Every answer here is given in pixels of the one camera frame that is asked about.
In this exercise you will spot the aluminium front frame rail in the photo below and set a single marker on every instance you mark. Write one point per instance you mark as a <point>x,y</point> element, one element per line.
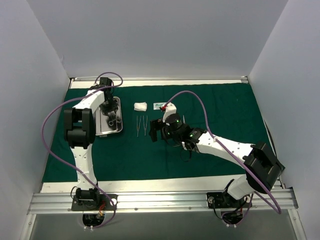
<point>153,202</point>

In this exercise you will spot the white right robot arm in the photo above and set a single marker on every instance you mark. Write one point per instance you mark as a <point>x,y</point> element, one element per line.
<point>262,168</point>

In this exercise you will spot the aluminium back frame rail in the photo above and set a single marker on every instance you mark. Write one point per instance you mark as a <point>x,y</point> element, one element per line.
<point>165,78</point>

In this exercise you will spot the dark green surgical drape cloth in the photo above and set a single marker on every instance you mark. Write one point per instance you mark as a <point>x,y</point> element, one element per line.
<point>229,110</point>

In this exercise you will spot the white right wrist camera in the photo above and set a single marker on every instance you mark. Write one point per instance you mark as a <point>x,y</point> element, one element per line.
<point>167,109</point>

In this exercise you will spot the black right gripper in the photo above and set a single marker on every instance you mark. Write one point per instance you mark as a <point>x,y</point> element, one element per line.
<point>155,129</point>

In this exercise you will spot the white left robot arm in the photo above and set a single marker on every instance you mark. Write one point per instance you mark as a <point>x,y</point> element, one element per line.
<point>79,133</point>

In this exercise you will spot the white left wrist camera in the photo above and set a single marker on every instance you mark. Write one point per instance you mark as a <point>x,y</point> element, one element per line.
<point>96,82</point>

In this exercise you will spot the white gauze pad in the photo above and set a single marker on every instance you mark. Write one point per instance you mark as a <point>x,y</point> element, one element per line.
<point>140,106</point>

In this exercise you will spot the stainless steel instrument tray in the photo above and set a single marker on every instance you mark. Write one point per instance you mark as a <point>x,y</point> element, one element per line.
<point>101,122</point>

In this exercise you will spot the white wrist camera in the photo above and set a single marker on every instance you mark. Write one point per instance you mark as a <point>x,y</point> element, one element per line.
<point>96,82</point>
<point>167,109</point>

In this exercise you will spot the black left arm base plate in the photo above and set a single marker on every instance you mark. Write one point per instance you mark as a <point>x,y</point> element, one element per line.
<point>91,203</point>

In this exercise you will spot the white green labelled packet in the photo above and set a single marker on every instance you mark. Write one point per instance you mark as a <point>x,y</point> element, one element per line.
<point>158,105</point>

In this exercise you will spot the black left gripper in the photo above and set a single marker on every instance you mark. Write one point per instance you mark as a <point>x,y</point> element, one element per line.
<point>110,107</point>

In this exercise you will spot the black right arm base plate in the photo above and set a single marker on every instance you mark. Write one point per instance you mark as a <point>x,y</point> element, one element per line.
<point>223,200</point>

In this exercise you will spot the steel tweezers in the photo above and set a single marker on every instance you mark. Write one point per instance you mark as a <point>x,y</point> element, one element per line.
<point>145,124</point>
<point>138,125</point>

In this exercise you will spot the steel surgical scissors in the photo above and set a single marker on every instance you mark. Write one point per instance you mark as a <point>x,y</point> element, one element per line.
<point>114,122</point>

